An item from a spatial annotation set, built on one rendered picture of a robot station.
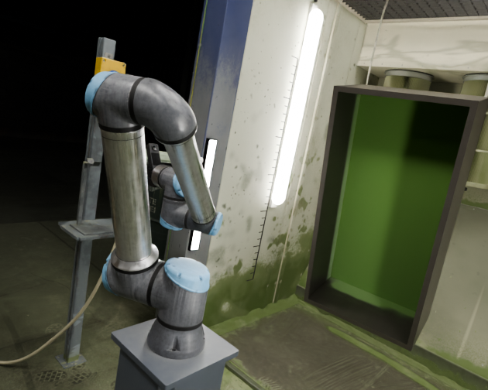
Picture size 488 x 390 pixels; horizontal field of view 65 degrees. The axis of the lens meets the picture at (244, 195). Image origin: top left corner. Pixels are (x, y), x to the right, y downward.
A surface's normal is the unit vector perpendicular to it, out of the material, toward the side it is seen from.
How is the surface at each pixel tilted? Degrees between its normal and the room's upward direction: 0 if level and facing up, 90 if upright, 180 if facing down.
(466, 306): 57
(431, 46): 90
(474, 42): 90
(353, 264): 102
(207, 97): 90
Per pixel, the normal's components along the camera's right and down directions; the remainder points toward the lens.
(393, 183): -0.61, 0.24
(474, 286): -0.45, -0.52
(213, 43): -0.66, 0.02
